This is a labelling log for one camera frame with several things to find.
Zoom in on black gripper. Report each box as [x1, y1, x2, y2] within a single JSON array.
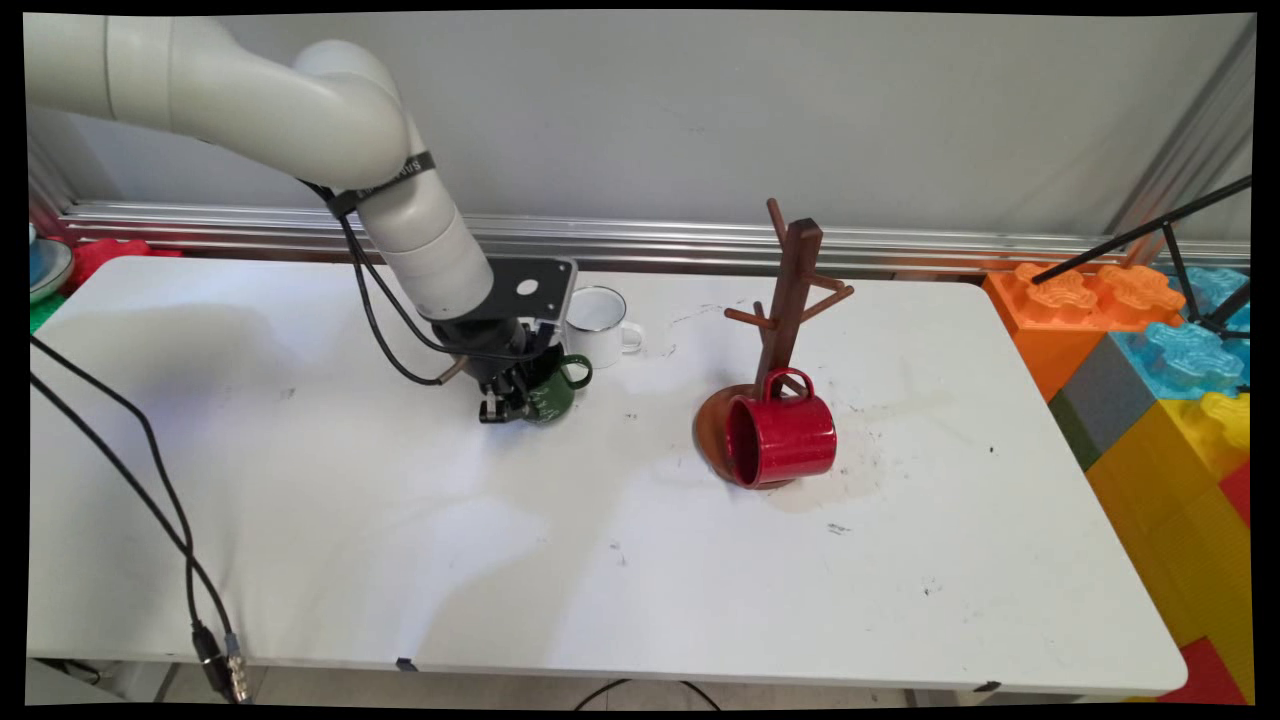
[[432, 315, 541, 426]]

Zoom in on green mug with white print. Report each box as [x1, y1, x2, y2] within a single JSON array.
[[520, 354, 594, 424]]

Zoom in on white enamel mug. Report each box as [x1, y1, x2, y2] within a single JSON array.
[[563, 285, 646, 370]]

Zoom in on red mug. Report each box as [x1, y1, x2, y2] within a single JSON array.
[[722, 367, 839, 489]]

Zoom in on brown wooden mug tree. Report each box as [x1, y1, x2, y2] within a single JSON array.
[[695, 198, 856, 491]]

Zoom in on red foam block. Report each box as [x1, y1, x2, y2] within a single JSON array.
[[1160, 635, 1249, 704], [65, 237, 181, 296]]

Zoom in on grey plate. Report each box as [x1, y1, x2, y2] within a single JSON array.
[[28, 225, 76, 306]]

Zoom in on orange foam block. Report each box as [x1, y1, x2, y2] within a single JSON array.
[[983, 262, 1186, 401]]

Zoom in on grey foam block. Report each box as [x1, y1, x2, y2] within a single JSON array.
[[1060, 335, 1161, 456]]

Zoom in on black tripod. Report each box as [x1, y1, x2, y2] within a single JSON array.
[[1030, 175, 1253, 341]]

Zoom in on blue foam block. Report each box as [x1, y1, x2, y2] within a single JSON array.
[[1165, 265, 1251, 336], [1110, 322, 1251, 401]]

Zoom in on colourful giant building blocks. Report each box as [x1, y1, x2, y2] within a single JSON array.
[[1085, 390, 1253, 701]]

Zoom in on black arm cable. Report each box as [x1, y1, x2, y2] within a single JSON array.
[[300, 180, 546, 388]]

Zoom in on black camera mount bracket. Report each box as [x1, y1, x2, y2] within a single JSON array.
[[470, 257, 579, 326]]

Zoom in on aluminium rail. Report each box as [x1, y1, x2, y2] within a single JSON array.
[[60, 200, 1251, 276]]

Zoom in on black velcro strap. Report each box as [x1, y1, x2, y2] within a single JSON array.
[[325, 150, 438, 219]]

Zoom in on black cable under table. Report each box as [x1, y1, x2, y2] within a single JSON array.
[[572, 678, 723, 713]]

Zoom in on black cable with silver connector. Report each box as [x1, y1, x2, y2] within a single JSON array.
[[28, 372, 253, 704]]

